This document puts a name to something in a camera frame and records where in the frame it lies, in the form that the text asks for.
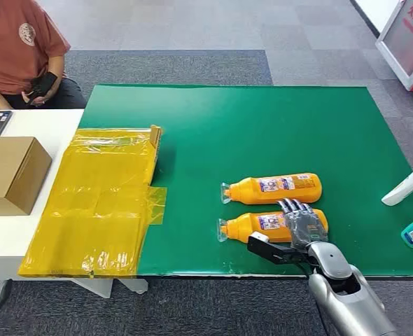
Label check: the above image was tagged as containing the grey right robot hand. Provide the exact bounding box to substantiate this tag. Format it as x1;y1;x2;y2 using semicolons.
277;198;328;252

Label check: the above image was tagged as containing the orange detergent bottle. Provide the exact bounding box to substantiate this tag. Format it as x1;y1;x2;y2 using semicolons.
217;209;329;244
220;172;323;205

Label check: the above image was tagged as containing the white plastic bottle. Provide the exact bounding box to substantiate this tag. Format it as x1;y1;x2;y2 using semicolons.
381;160;413;207

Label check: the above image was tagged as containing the brown cardboard box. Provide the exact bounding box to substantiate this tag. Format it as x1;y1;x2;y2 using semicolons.
0;136;53;217

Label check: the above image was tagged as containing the green table mat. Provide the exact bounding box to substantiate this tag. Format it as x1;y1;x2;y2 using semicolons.
78;84;413;279

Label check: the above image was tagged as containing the white table base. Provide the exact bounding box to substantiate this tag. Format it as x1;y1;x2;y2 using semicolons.
71;277;149;300

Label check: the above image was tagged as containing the yellow plastic-wrapped package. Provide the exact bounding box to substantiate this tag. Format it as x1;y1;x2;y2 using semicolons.
18;125;168;279

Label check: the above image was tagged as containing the black handheld device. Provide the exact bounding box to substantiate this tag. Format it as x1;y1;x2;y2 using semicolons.
26;71;59;106

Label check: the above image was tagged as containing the white red sign stand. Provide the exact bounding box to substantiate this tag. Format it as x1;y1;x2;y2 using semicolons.
375;0;413;92

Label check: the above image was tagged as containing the person in red shirt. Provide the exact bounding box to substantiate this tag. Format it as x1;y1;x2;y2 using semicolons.
0;0;87;111

